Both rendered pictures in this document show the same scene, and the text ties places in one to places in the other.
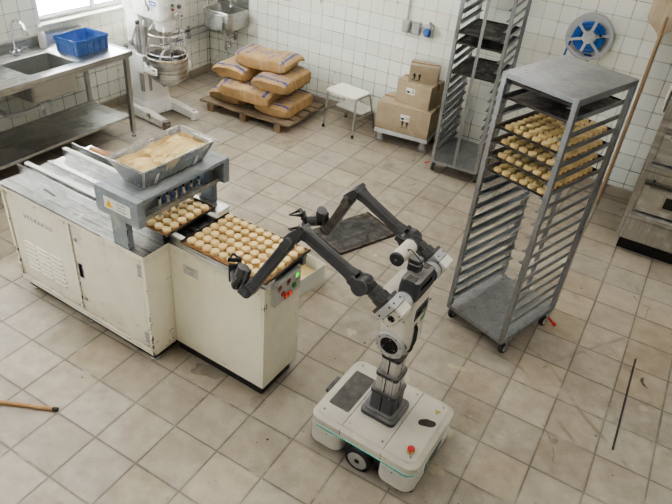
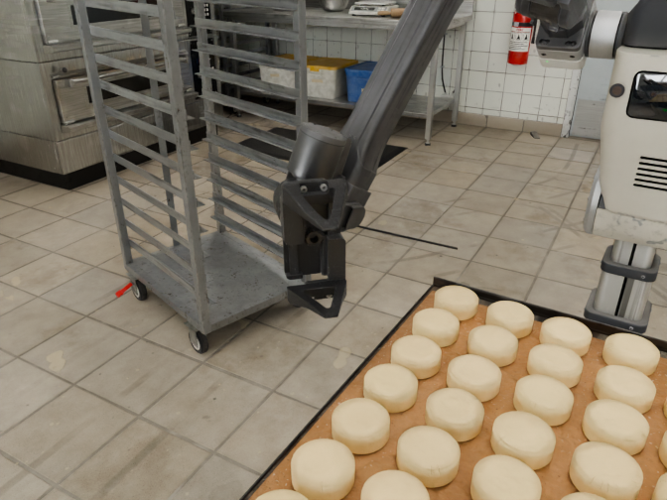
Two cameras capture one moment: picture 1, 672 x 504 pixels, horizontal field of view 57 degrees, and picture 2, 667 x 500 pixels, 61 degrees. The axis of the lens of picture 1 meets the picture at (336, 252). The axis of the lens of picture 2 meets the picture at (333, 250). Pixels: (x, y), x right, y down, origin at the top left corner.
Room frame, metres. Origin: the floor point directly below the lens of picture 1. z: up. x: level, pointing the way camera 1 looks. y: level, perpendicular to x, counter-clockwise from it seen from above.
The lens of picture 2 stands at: (2.95, 0.76, 1.27)
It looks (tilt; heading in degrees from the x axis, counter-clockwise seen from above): 27 degrees down; 272
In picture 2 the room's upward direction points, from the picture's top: straight up
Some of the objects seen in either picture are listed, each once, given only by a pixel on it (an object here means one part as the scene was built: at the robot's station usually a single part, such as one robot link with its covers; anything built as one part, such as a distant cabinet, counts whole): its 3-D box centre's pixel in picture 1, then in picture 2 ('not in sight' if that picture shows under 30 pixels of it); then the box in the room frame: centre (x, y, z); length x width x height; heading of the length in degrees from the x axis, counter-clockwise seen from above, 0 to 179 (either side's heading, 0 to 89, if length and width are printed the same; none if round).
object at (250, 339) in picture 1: (235, 304); not in sight; (2.85, 0.57, 0.45); 0.70 x 0.34 x 0.90; 61
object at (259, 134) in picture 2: (546, 256); (245, 129); (3.35, -1.35, 0.69); 0.64 x 0.03 x 0.03; 134
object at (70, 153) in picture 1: (172, 199); not in sight; (3.28, 1.04, 0.87); 2.01 x 0.03 x 0.07; 61
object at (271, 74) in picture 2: not in sight; (289, 72); (3.51, -4.43, 0.36); 0.47 x 0.39 x 0.26; 61
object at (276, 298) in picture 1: (286, 286); not in sight; (2.67, 0.25, 0.77); 0.24 x 0.04 x 0.14; 151
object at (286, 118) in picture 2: (550, 244); (243, 105); (3.35, -1.35, 0.78); 0.64 x 0.03 x 0.03; 134
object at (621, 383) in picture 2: not in sight; (623, 389); (2.69, 0.34, 0.91); 0.05 x 0.05 x 0.02
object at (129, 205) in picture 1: (166, 195); not in sight; (3.10, 1.01, 1.01); 0.72 x 0.33 x 0.34; 151
